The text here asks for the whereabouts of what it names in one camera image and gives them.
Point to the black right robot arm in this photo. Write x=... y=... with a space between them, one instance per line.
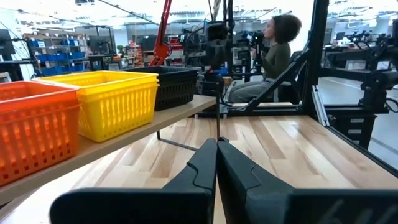
x=216 y=46

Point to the black computer monitor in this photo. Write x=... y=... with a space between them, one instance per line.
x=99 y=44
x=6 y=42

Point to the wooden shelf with black legs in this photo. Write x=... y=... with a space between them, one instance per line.
x=180 y=112

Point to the seated person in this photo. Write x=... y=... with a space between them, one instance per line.
x=276 y=59

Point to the black background robot arm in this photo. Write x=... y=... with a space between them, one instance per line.
x=373 y=93

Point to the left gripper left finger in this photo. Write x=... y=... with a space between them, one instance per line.
x=174 y=202

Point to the black plastic basket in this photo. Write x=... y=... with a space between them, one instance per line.
x=161 y=69
x=180 y=77
x=177 y=93

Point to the rack with blue bins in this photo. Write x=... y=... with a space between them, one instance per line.
x=56 y=56

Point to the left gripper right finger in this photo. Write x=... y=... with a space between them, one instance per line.
x=280 y=205

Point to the black background desk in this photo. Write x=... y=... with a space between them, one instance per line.
x=102 y=57

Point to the red desk lamp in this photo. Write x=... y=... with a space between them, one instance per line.
x=161 y=46

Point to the black metal table frame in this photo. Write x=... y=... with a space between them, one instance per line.
x=317 y=46

